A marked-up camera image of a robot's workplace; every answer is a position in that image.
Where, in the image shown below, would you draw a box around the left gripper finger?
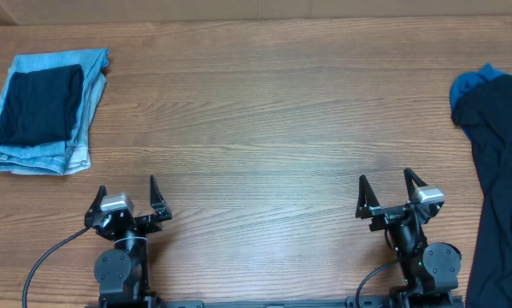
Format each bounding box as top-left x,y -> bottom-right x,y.
150,175 -> 173,222
84,185 -> 107,227

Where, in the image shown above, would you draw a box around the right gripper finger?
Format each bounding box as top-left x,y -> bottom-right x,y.
356,175 -> 380,219
403,168 -> 427,200

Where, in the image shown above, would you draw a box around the black t-shirt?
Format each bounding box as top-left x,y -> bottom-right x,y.
451,74 -> 512,307

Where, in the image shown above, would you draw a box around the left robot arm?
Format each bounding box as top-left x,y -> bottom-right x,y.
85,176 -> 173,307

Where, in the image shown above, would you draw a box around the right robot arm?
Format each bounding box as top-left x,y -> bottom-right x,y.
349,168 -> 464,307

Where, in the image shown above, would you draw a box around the folded light blue jeans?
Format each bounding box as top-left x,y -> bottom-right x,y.
0,49 -> 109,175

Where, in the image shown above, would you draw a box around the blue t-shirt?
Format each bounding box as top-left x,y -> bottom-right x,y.
449,62 -> 507,142

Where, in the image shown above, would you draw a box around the folded dark navy shirt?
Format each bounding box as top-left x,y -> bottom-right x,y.
0,64 -> 84,146

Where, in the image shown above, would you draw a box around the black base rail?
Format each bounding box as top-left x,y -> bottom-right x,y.
85,295 -> 465,308

